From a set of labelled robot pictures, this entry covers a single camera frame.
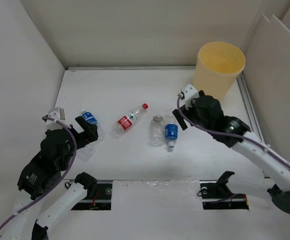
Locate blue label bottle white cap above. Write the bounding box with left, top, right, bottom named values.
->
left=164, top=113, right=179, bottom=152

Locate clear jar with metal lid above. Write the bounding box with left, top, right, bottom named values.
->
left=150, top=115, right=165, bottom=146

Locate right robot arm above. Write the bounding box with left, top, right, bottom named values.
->
left=172, top=86, right=290, bottom=214

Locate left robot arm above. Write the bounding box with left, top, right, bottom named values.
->
left=0, top=116, right=98, bottom=240

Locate yellow plastic bin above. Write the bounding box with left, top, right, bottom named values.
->
left=192, top=41, right=246, bottom=101

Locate blue label bottle lower left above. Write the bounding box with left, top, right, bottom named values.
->
left=77, top=144, right=95, bottom=162

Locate blue label bottle upper left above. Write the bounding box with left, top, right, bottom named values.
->
left=80, top=108, right=107, bottom=141

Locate red label plastic bottle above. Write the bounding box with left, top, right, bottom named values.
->
left=111, top=103, right=149, bottom=139

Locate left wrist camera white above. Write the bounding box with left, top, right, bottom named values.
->
left=42, top=107, right=70, bottom=131

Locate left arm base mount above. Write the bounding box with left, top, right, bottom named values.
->
left=71, top=180, right=113, bottom=211

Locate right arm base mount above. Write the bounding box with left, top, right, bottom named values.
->
left=197, top=180, right=249, bottom=210

